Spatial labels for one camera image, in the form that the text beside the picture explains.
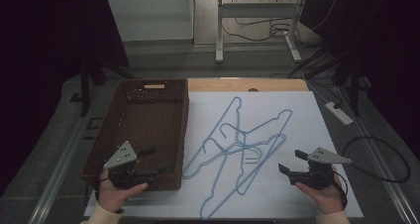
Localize brown woven basket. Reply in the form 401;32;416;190
80;78;190;192

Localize white metal desk frame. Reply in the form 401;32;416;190
214;0;310;65

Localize white table sheet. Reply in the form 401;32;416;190
83;90;365;219

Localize person's right hand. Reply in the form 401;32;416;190
294;166;347;215

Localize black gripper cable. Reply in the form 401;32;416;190
332;169;350;211
93;169;111;200

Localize white power strip cable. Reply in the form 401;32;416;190
301;72;331;106

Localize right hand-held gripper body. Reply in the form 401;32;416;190
289;146;353;190

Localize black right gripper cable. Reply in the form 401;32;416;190
332;169;350;211

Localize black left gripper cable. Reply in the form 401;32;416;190
93;169;111;200

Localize person's left hand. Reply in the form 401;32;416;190
96;168;150;214

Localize tangled black floor cables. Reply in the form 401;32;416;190
220;0;320;50

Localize black metal stand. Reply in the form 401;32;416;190
69;45;136;118
331;50;371;118

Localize white panel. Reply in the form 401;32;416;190
105;0;194;43

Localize white power strip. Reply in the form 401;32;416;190
324;101;355;127

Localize black looped cable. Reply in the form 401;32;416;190
341;136;412;184

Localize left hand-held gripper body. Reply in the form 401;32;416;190
103;140;158;189

